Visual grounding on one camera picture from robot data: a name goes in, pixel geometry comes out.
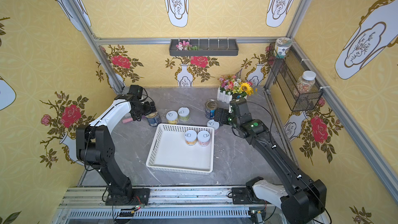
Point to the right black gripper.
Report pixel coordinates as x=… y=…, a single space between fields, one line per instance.
x=221 y=116

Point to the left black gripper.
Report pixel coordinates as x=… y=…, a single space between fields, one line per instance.
x=147 y=109

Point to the large blue can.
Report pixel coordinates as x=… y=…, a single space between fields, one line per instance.
x=210 y=108
x=153 y=119

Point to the small pink can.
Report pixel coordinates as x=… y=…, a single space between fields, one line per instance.
x=203 y=138

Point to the small orange can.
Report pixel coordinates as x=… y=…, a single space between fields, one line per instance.
x=191 y=137

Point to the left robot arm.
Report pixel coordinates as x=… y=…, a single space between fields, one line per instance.
x=96 y=149

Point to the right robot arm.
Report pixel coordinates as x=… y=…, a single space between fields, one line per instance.
x=300 y=199

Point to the white plastic basket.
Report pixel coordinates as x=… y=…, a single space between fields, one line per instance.
x=170 y=152

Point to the pink purple toy shovel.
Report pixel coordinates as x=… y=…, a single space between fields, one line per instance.
x=127 y=120

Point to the flower box white fence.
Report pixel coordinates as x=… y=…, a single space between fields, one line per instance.
x=232 y=87

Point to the small white lid can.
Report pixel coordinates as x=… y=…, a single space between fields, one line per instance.
x=213 y=124

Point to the small yellow can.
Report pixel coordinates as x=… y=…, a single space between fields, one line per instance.
x=172 y=117

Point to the small green can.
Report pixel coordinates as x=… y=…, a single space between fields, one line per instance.
x=183 y=114

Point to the small pink flowers on shelf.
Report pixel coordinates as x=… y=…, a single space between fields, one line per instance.
x=185 y=45

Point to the clear jar white lid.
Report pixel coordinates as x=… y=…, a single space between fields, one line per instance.
x=305 y=83

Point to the jar with green label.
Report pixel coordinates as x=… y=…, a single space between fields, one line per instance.
x=282 y=47

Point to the black wire wall basket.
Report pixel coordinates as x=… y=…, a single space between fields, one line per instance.
x=287 y=72

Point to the grey wall shelf tray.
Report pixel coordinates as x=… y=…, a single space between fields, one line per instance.
x=207 y=47

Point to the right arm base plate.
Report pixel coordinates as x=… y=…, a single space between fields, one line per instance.
x=243 y=195

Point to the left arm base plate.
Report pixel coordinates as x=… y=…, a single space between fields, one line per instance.
x=133 y=196

